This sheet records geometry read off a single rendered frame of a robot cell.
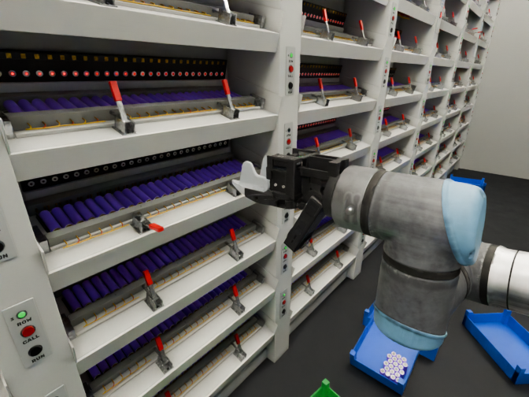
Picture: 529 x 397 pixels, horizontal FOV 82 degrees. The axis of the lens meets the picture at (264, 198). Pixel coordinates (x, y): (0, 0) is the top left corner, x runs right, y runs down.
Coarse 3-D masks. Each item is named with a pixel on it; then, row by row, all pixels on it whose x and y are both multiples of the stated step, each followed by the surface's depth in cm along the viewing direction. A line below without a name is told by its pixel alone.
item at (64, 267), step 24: (144, 168) 77; (24, 192) 60; (48, 192) 62; (216, 192) 81; (168, 216) 69; (192, 216) 70; (216, 216) 77; (96, 240) 58; (120, 240) 60; (144, 240) 63; (168, 240) 68; (48, 264) 52; (72, 264) 53; (96, 264) 56
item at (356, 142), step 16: (304, 128) 128; (320, 128) 138; (336, 128) 145; (352, 128) 145; (304, 144) 119; (320, 144) 121; (336, 144) 131; (352, 144) 130; (368, 144) 142; (352, 160) 132
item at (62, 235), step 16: (176, 192) 73; (192, 192) 75; (208, 192) 78; (128, 208) 64; (144, 208) 66; (160, 208) 69; (80, 224) 58; (96, 224) 59; (112, 224) 62; (128, 224) 62; (48, 240) 53; (64, 240) 55
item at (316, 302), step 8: (344, 272) 168; (336, 280) 162; (328, 288) 156; (320, 296) 151; (312, 304) 145; (304, 312) 140; (296, 320) 136; (264, 352) 121; (256, 360) 117; (248, 368) 114; (240, 376) 111; (232, 384) 109; (224, 392) 106
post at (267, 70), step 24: (264, 0) 78; (288, 0) 77; (288, 24) 79; (240, 72) 90; (264, 72) 84; (288, 96) 86; (288, 120) 89; (240, 144) 98; (264, 144) 91; (264, 216) 100; (264, 264) 107; (288, 264) 110; (288, 288) 114; (264, 312) 115; (288, 312) 119; (288, 336) 125
